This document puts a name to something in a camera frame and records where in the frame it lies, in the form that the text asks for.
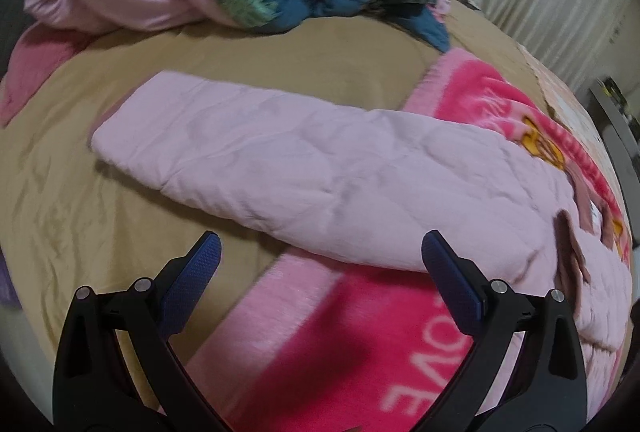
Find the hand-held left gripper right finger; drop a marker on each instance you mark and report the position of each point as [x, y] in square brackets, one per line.
[452, 282]

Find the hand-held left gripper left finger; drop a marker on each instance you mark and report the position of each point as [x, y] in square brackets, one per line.
[192, 277]

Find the pink quilted coat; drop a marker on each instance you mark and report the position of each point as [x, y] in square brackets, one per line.
[300, 161]

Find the pink printed blanket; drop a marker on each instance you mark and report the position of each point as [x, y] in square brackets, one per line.
[350, 337]

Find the bed with tan sheet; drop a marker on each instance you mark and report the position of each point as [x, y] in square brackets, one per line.
[75, 212]

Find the peach and white blanket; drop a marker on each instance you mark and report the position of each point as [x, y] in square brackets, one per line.
[565, 96]

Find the grey dresser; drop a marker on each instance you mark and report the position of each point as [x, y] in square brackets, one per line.
[617, 111]

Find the pink pillow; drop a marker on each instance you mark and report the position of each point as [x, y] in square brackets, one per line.
[35, 66]

